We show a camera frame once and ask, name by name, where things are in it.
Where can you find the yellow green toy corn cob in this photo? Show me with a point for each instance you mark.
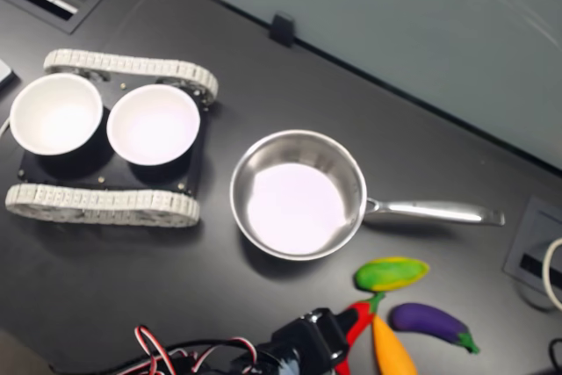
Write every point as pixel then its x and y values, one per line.
pixel 391 274

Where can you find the orange toy carrot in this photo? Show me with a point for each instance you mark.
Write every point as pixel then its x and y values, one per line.
pixel 391 353

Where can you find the red toy chilli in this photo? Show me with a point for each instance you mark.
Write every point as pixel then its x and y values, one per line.
pixel 362 320

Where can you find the tracked vehicle with white tracks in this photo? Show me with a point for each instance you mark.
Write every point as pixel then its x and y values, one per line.
pixel 110 208

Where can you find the purple toy aubergine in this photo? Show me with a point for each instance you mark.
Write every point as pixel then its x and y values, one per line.
pixel 421 318

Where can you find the frosted glass desk partition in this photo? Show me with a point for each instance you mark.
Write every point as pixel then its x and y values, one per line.
pixel 395 19

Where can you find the black partition bracket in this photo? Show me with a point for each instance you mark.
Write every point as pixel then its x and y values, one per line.
pixel 282 29

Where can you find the white bowl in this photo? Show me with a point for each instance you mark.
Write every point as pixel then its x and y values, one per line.
pixel 153 127
pixel 57 116

